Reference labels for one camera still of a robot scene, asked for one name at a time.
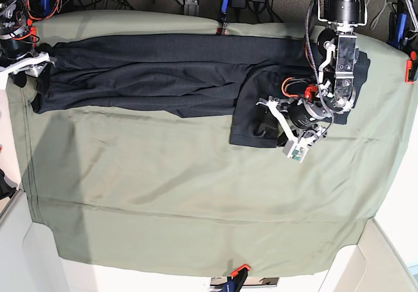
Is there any metal table bracket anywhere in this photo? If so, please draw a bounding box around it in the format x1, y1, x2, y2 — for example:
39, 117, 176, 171
184, 0, 200, 16

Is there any dark navy long-sleeve T-shirt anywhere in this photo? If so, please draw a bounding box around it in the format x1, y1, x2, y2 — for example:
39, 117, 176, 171
31, 33, 371, 148

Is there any orange black clamp top-left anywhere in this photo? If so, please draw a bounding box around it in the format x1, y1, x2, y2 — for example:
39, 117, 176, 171
27, 18, 37, 43

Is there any blue handled clamp top-right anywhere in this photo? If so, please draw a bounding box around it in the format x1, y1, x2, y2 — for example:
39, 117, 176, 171
387, 12, 408, 50

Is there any green table cloth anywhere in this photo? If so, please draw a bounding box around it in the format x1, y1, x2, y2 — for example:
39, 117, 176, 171
4, 10, 418, 278

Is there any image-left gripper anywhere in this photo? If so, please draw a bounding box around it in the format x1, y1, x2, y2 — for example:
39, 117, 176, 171
1, 33, 56, 88

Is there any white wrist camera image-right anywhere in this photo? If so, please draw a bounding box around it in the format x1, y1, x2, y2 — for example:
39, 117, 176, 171
282, 140, 309, 163

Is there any grey coiled cable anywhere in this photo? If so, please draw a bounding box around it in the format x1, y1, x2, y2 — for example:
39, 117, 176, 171
362, 0, 393, 31

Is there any orange blue clamp bottom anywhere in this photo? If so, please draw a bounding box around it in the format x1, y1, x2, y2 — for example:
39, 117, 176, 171
220, 264, 251, 292

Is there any blue handled clamp top-centre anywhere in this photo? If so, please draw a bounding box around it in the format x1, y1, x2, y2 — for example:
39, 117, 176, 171
216, 0, 229, 35

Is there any black object left edge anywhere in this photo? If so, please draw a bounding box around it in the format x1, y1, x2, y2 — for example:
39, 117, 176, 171
0, 170, 17, 200

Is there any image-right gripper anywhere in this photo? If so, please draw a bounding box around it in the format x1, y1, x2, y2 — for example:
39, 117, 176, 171
254, 97, 333, 147

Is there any orange black clamp right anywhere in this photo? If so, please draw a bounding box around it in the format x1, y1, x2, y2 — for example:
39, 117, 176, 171
404, 51, 418, 84

